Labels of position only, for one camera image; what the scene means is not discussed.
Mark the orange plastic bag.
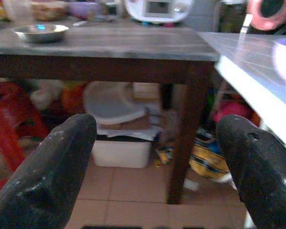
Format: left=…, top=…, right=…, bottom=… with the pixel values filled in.
left=61, top=82, right=88, bottom=115

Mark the red plastic stool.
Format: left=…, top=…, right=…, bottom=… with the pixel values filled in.
left=0, top=81, right=51, bottom=196

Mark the woven basket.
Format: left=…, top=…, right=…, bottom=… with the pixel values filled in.
left=31, top=0, right=69, bottom=21

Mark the clear plastic jar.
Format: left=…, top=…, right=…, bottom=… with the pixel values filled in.
left=2, top=0, right=33, bottom=22

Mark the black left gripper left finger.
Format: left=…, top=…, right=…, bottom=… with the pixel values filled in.
left=0, top=113, right=97, bottom=229

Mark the white rice cooker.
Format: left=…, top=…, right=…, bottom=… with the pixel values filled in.
left=123, top=0, right=196, bottom=24

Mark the shiny steel bowl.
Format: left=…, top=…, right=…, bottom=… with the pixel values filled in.
left=10, top=23, right=70, bottom=44

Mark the white tiled counter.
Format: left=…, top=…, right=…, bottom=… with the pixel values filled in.
left=198, top=31, right=286, bottom=153

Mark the pink plastic container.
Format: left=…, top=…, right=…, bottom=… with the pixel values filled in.
left=212, top=100, right=252, bottom=124

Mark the purple plastic bowl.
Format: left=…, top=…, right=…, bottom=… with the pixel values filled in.
left=67, top=1, right=99, bottom=20

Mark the pink round fan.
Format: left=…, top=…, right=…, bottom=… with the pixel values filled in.
left=246, top=0, right=286, bottom=31

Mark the yellow striped bag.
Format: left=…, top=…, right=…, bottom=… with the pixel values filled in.
left=188, top=137, right=231, bottom=181

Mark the white and blue bowl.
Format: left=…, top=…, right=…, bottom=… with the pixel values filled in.
left=272, top=37, right=286, bottom=87

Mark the dark wooden table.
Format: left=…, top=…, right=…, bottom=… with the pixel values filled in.
left=0, top=18, right=220, bottom=205

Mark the white plastic storage box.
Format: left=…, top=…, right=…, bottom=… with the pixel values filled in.
left=91, top=135, right=154, bottom=169

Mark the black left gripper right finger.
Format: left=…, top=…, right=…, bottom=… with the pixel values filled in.
left=215, top=114, right=286, bottom=229

